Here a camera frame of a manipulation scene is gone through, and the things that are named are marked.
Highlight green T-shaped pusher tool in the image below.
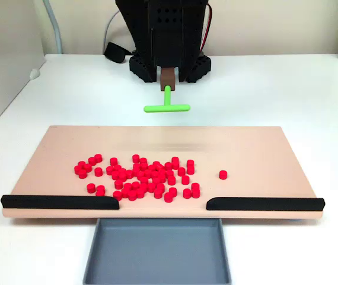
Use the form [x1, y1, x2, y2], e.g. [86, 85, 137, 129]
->
[144, 67, 191, 114]

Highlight beige flat board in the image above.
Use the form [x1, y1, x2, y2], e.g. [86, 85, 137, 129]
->
[1, 125, 326, 222]

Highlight white side panel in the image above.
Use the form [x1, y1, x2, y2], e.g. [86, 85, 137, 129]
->
[0, 0, 46, 140]

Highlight black bumper strip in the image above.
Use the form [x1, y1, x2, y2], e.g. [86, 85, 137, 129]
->
[0, 194, 120, 211]
[206, 196, 326, 212]

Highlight grey square tray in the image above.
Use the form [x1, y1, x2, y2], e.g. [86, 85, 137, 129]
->
[82, 218, 232, 285]

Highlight red black white servo cable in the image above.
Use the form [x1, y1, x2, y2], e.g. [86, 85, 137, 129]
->
[198, 2, 213, 56]

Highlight thin grey cable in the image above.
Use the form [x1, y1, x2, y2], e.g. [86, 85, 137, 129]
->
[103, 10, 122, 56]

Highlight white cable conduit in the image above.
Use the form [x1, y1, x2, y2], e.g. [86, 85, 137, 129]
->
[42, 0, 64, 55]

